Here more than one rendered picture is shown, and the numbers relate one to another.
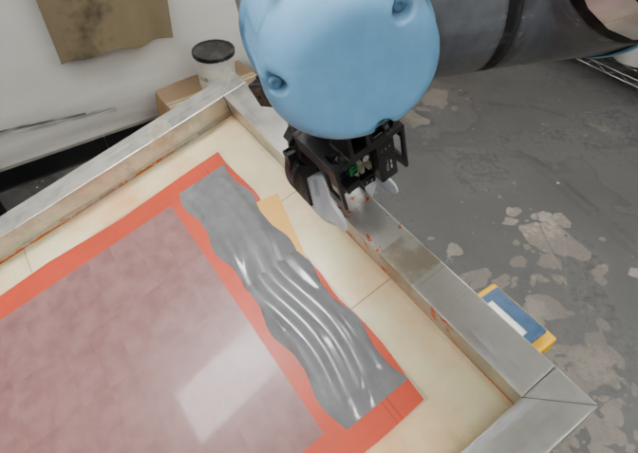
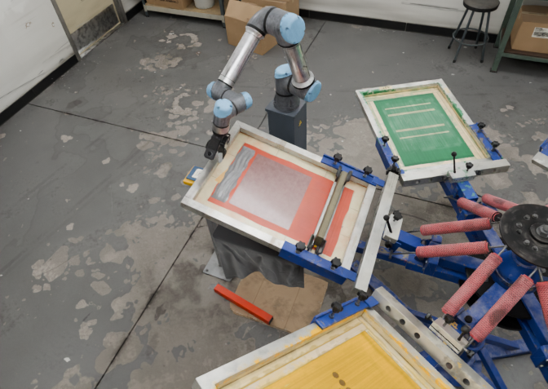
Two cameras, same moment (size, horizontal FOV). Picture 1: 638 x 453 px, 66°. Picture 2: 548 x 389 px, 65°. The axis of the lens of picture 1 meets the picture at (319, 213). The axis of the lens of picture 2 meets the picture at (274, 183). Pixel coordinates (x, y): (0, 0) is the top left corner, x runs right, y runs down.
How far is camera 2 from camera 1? 1.95 m
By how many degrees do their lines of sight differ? 73
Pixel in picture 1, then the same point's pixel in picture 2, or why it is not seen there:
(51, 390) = (279, 200)
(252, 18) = (248, 102)
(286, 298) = (239, 166)
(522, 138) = not seen: outside the picture
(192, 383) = (262, 175)
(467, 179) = (10, 323)
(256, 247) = (231, 176)
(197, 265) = (240, 187)
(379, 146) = not seen: hidden behind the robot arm
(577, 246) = (58, 252)
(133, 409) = (272, 183)
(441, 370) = (239, 141)
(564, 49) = not seen: hidden behind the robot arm
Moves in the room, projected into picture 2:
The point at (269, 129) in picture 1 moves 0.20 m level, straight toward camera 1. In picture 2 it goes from (201, 181) to (236, 160)
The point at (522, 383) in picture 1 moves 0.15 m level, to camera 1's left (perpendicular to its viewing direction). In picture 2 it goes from (238, 127) to (254, 143)
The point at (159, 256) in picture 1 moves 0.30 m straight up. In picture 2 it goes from (242, 196) to (234, 150)
